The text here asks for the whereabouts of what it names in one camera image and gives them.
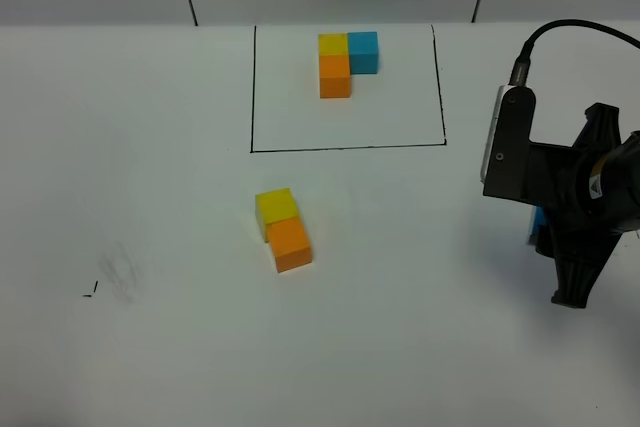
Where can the template yellow cube block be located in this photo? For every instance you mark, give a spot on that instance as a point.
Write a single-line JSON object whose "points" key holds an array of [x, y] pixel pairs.
{"points": [[333, 44]]}

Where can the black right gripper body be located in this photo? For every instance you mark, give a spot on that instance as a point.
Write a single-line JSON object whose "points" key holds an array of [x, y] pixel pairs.
{"points": [[589, 191]]}

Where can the template orange cube block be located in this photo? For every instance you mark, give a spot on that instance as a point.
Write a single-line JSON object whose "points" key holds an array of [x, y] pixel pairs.
{"points": [[334, 76]]}

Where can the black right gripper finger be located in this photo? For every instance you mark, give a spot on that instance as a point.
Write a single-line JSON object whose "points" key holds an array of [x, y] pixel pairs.
{"points": [[577, 273], [544, 245]]}

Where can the template blue cube block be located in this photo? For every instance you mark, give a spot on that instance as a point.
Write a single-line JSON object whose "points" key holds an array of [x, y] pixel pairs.
{"points": [[363, 52]]}

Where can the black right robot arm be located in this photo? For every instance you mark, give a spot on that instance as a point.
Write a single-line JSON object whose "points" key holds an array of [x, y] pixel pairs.
{"points": [[588, 191]]}

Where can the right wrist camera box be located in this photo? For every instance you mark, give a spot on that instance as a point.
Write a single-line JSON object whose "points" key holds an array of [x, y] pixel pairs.
{"points": [[506, 156]]}

